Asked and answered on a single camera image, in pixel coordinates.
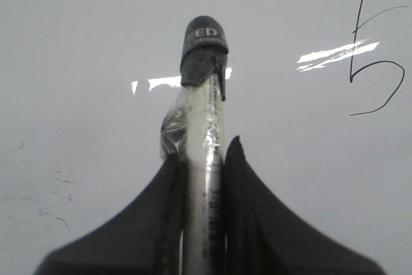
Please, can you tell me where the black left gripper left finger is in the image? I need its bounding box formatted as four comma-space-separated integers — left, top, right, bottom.
35, 155, 187, 274

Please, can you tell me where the white whiteboard with aluminium frame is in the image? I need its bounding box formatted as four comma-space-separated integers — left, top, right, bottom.
1, 0, 411, 274

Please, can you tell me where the white marker with black cap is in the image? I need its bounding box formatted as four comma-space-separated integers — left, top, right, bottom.
161, 15, 229, 274

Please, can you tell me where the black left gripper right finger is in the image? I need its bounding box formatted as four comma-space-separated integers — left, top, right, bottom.
223, 137, 384, 274

